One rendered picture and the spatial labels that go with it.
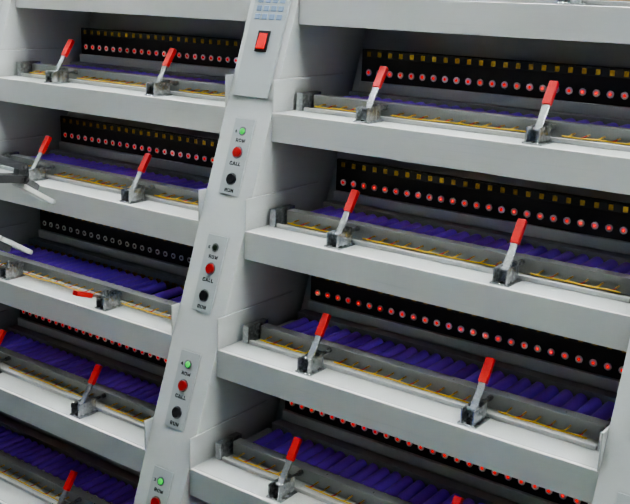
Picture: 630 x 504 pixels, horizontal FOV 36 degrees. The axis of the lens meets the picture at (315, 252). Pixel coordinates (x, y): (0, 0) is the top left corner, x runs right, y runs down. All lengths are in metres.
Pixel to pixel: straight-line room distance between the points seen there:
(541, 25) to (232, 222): 0.55
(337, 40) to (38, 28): 0.70
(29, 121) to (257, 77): 0.68
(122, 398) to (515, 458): 0.74
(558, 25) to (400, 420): 0.56
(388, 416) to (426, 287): 0.18
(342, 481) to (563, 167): 0.55
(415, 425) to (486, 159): 0.37
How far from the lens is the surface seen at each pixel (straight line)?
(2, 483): 1.91
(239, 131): 1.53
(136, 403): 1.69
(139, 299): 1.68
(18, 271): 1.89
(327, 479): 1.46
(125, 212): 1.67
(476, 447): 1.28
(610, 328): 1.22
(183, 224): 1.57
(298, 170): 1.57
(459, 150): 1.33
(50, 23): 2.09
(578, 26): 1.32
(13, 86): 1.96
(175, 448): 1.55
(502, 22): 1.36
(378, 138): 1.39
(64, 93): 1.85
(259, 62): 1.54
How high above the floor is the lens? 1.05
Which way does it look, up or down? 1 degrees up
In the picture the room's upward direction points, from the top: 13 degrees clockwise
